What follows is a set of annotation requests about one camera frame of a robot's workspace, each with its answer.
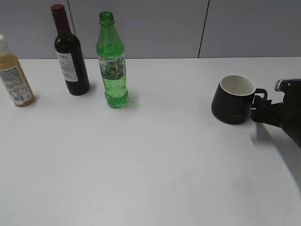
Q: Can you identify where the black mug white inside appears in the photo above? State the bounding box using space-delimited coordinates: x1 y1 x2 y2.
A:
211 75 268 125

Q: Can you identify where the orange juice bottle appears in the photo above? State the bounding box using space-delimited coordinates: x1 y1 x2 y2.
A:
0 35 35 107

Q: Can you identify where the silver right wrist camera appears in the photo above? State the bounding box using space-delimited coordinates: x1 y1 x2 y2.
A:
274 78 301 93

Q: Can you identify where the green sprite bottle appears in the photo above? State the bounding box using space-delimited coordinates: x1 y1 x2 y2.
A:
96 11 128 108

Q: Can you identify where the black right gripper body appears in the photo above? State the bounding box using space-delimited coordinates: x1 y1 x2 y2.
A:
277 89 301 148

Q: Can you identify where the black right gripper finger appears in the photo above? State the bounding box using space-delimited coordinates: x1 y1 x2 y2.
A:
253 95 272 110
250 107 275 126

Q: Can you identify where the dark red wine bottle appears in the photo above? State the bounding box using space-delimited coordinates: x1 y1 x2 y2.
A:
51 4 90 96

